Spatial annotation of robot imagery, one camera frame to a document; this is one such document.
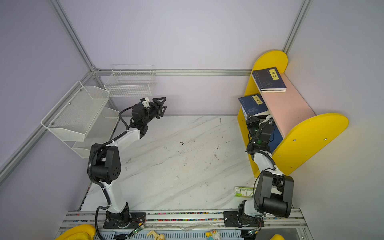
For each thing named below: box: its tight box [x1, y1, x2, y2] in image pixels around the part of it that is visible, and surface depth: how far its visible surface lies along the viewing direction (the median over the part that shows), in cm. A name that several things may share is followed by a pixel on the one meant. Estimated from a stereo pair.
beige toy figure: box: [147, 230, 166, 240], surface depth 70 cm
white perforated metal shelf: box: [40, 80, 111, 142], surface depth 73 cm
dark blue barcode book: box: [238, 94, 270, 121], surface depth 88 cm
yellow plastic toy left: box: [55, 224, 96, 240], surface depth 69 cm
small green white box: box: [234, 186, 256, 198], surface depth 80 cm
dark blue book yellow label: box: [260, 89, 287, 93], surface depth 78 cm
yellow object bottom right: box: [269, 234, 285, 240], surface depth 68 cm
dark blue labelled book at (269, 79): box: [252, 67, 287, 91], surface depth 82 cm
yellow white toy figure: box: [205, 229, 222, 240], surface depth 69 cm
